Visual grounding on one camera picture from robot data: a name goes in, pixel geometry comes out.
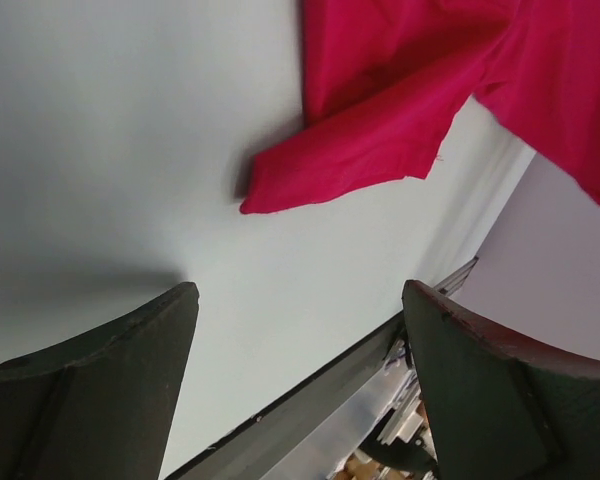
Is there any red t shirt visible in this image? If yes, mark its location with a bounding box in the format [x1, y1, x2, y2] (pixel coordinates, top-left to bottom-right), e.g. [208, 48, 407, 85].
[240, 0, 600, 214]

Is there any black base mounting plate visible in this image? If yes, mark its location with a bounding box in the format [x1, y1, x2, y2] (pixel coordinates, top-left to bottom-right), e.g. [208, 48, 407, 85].
[171, 314, 408, 480]

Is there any aluminium frame rail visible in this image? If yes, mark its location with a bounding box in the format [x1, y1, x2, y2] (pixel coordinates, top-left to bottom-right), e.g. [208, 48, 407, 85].
[329, 257, 481, 446]

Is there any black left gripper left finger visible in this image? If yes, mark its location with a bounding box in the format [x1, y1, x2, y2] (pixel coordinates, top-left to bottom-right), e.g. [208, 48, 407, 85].
[0, 282, 199, 479]

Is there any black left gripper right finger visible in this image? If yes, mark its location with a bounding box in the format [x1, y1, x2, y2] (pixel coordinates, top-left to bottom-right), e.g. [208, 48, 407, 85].
[403, 280, 600, 479]

